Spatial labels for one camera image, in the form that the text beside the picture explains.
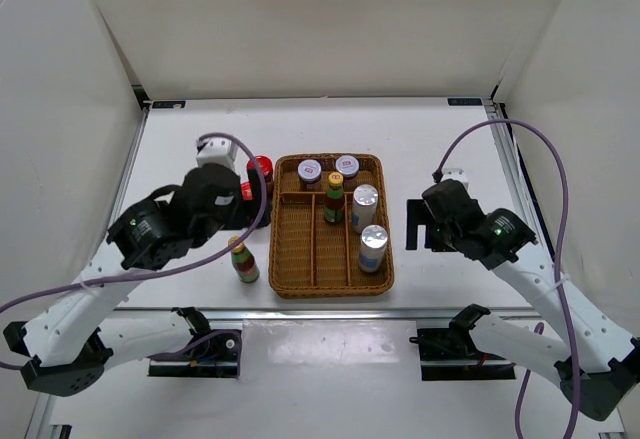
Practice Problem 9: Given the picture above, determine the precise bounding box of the silver top white can front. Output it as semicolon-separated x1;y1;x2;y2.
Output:
358;224;389;273

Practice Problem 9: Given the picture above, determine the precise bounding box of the silver white can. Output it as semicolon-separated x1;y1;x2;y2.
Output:
351;184;379;234
358;224;389;273

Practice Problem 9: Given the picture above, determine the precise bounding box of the purple lid dark jar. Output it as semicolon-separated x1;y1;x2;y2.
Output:
297;159;322;192
335;154;360;187

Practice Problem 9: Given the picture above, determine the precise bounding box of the purple lid dark jar front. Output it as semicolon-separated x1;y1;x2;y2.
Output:
335;154;360;187

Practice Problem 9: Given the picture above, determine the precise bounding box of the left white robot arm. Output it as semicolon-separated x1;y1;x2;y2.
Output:
3;161;269;397

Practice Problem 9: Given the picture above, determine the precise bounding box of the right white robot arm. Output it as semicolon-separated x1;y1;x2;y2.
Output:
406;179;639;421

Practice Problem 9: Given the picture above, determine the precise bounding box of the red lid sauce jar front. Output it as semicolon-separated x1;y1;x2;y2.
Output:
241;182;272;228

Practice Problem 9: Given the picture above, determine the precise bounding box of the red lid sauce jar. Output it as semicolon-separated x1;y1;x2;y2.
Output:
241;182;272;228
246;155;274;197

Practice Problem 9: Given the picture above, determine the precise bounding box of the red lid sauce jar rear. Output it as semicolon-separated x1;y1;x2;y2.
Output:
246;155;274;197

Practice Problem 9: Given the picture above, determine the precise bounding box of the wicker divided basket tray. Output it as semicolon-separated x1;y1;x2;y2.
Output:
269;152;394;299

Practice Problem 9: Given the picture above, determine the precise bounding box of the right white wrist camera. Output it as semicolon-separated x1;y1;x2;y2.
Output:
432;167;469;190

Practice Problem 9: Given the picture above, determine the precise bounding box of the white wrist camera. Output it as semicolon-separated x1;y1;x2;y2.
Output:
432;167;469;190
196;137;238;171

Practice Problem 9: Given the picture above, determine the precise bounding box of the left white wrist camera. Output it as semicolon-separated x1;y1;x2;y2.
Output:
196;137;238;171

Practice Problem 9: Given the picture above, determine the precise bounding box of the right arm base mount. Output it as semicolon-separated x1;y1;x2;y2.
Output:
408;304;516;382

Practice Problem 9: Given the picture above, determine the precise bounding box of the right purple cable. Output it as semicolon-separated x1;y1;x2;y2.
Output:
433;119;584;439

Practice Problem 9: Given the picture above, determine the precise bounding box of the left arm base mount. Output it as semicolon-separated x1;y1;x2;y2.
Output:
147;329;243;379

